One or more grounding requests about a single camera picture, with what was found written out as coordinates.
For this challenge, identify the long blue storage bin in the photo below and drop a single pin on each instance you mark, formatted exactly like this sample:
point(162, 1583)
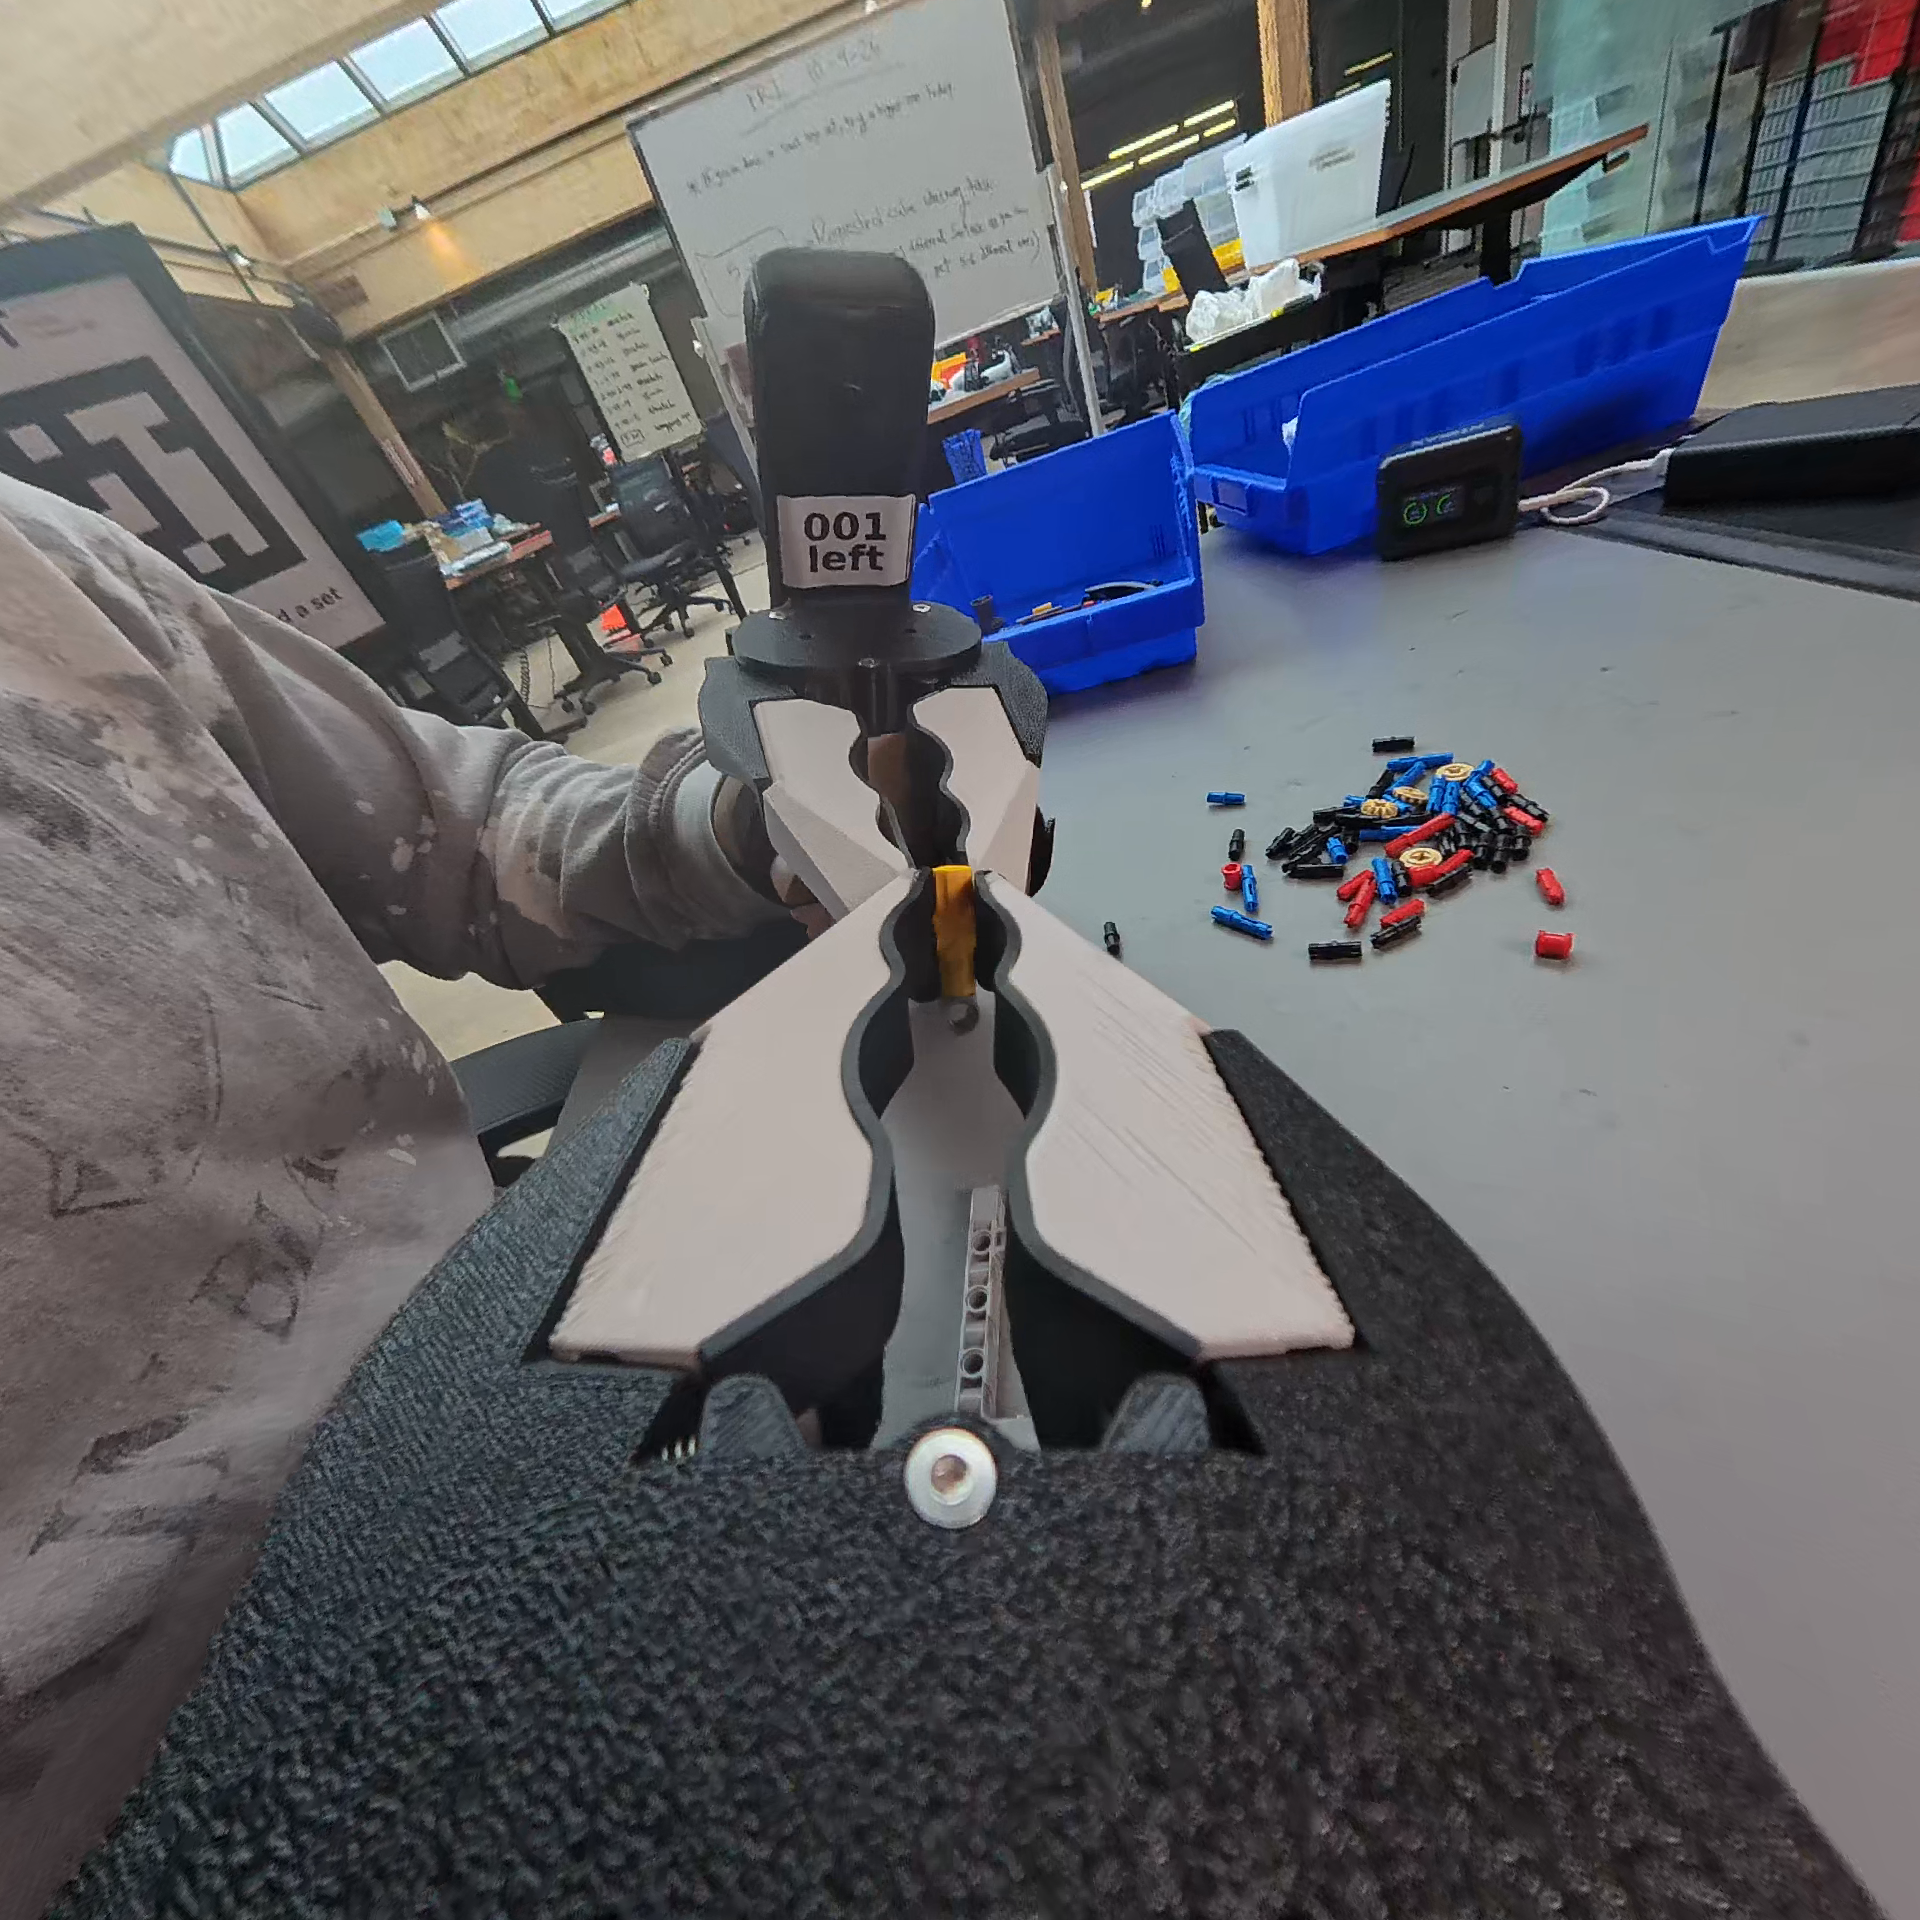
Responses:
point(1501, 435)

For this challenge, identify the black chair armrest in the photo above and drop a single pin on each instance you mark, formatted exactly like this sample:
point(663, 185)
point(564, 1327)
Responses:
point(675, 974)

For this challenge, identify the shelf of small drawers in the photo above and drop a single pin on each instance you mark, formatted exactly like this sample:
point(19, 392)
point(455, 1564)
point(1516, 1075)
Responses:
point(1800, 149)

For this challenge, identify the whiteboard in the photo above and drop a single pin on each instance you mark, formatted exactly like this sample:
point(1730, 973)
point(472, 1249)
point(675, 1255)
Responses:
point(856, 149)

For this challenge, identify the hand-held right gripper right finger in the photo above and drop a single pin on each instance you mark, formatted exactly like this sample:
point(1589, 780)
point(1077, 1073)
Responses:
point(1171, 1184)

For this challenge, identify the black chair seat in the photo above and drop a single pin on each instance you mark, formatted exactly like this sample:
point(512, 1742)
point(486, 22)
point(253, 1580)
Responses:
point(524, 1095)

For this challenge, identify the grey desk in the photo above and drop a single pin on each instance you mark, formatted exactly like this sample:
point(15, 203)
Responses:
point(1501, 1201)

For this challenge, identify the person's grey patterned hoodie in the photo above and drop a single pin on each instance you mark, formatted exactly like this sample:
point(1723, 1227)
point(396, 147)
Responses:
point(196, 1126)

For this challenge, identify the black office chair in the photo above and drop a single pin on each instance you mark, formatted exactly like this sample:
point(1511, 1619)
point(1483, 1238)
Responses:
point(661, 511)
point(592, 600)

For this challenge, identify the black white marker board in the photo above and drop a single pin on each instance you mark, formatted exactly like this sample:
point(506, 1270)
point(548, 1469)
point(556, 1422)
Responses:
point(149, 452)

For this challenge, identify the person's left forearm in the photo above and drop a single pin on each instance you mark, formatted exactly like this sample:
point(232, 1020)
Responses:
point(571, 856)

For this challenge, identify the pile of blue black red pins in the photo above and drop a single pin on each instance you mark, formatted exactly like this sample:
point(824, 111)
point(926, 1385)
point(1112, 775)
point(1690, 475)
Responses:
point(1440, 840)

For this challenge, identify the white paper chart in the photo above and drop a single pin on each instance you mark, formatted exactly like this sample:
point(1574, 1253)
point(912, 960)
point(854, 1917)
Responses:
point(629, 375)

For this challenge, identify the wooden top standing desk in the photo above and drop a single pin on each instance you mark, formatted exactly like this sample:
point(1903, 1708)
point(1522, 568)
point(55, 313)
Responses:
point(1501, 189)

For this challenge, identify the grey toy brick frame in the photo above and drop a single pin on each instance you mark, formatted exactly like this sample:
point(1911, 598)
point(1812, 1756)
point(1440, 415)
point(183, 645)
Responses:
point(954, 932)

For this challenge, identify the translucent storage box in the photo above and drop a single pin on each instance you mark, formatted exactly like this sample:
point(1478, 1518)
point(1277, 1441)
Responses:
point(1306, 165)

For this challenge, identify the black flat box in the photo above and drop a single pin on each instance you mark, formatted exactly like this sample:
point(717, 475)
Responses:
point(1787, 443)

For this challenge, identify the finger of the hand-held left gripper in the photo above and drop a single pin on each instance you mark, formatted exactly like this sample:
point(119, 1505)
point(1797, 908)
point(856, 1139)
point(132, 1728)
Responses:
point(997, 780)
point(820, 811)

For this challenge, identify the short blue storage bin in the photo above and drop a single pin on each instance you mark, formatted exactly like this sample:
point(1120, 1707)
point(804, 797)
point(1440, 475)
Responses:
point(1080, 525)

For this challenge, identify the black device with display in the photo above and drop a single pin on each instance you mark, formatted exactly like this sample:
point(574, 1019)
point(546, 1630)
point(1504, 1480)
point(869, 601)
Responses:
point(1448, 494)

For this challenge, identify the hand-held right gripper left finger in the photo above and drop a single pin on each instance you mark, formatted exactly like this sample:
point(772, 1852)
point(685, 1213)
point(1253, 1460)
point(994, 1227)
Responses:
point(735, 1184)

